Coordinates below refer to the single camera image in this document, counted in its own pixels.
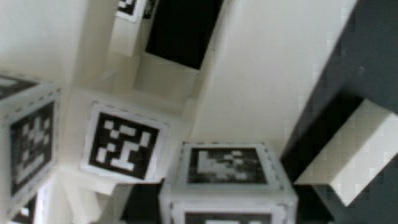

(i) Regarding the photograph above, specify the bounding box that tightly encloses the white U-shaped fence frame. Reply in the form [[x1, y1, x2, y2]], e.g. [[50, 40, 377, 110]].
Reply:
[[295, 100, 398, 206]]

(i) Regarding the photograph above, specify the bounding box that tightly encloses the white chair back part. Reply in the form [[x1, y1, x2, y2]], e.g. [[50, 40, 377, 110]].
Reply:
[[0, 0, 357, 224]]

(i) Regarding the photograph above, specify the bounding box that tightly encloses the white tagged leg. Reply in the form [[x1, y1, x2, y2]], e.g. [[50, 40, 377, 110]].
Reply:
[[160, 143, 299, 224], [0, 70, 61, 224]]

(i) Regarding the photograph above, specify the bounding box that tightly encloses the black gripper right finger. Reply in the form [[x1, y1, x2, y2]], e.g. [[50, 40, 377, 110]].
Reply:
[[295, 185, 356, 224]]

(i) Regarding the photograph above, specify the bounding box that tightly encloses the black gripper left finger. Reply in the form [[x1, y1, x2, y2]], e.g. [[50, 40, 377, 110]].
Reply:
[[96, 182, 165, 224]]

